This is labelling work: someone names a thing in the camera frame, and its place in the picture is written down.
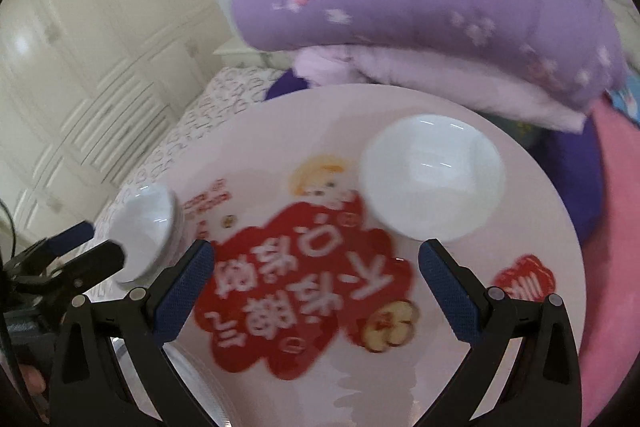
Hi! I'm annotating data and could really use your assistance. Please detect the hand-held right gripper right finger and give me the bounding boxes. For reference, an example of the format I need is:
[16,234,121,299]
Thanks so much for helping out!
[415,238,583,427]

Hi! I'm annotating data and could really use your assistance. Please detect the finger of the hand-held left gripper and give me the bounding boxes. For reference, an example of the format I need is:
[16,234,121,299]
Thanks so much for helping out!
[46,221,95,259]
[59,240,127,292]

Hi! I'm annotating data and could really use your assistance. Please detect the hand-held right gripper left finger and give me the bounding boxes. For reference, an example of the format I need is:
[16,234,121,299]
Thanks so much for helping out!
[48,238,217,427]

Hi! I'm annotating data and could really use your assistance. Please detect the white bowl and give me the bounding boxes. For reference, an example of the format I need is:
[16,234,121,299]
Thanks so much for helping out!
[107,184,177,284]
[359,113,506,244]

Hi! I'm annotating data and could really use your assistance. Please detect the white blue-rimmed plate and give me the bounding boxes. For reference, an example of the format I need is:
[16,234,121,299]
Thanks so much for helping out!
[165,344,239,427]

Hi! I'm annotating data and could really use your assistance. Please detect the person's left hand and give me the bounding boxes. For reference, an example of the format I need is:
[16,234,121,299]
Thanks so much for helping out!
[19,366,49,397]

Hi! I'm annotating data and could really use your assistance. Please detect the heart-print bed sheet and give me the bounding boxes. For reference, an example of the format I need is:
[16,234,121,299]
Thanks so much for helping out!
[95,67,296,228]

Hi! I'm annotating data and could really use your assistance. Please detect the white wardrobe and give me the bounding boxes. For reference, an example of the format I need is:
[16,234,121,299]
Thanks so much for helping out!
[0,0,232,248]

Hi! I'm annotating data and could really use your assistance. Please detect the white nightstand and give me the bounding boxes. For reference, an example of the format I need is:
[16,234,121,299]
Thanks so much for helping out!
[212,38,262,66]

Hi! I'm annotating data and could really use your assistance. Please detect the light blue printed cloth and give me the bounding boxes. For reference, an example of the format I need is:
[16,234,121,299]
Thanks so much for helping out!
[606,74,640,128]

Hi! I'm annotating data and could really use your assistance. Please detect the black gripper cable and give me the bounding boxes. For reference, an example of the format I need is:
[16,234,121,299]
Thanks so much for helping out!
[0,199,23,390]

